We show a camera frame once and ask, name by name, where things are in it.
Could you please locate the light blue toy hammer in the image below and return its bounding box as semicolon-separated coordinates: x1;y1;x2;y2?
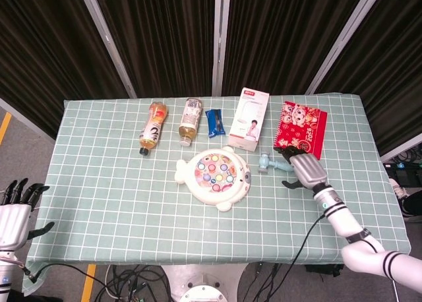
257;151;294;175

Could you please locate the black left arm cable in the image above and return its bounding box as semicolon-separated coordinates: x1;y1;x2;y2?
0;253;111;288

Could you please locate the white desk lamp box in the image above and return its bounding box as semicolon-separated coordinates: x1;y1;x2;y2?
228;86;270;153

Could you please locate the red spiral calendar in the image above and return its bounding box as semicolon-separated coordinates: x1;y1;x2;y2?
272;100;329;160

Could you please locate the black floor cable bundle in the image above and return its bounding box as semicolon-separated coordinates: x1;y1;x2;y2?
94;264;173;302

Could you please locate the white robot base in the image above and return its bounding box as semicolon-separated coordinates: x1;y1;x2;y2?
161;264;247;302

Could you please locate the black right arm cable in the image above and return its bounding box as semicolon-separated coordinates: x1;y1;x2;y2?
263;212;328;302

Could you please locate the white whack-a-mole toy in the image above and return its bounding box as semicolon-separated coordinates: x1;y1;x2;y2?
175;145;253;212

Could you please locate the grey partition post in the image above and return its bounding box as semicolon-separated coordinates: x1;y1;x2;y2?
76;0;138;99
305;0;386;96
212;0;231;97

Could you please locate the tea bottle white cap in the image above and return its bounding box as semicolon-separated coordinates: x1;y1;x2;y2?
178;98;202;147

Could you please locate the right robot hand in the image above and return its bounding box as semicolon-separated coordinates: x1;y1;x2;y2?
276;146;329;190

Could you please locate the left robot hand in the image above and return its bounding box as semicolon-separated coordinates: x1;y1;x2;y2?
0;178;55;251

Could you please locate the dark pleated partition panel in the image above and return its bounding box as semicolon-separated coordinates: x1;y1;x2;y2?
0;0;130;140
315;0;422;156
222;0;369;97
91;0;218;98

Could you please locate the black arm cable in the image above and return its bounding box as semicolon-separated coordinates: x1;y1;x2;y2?
263;212;328;302
0;253;111;288

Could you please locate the black equipment box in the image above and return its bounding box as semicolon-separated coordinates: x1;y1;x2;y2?
383;162;422;188

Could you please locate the orange drink bottle black cap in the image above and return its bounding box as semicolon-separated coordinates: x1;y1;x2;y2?
138;101;169;156

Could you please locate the blue snack packet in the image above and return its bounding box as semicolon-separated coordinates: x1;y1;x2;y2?
204;109;226;140

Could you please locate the green checked tablecloth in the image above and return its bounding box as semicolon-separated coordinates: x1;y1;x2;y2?
22;91;411;296

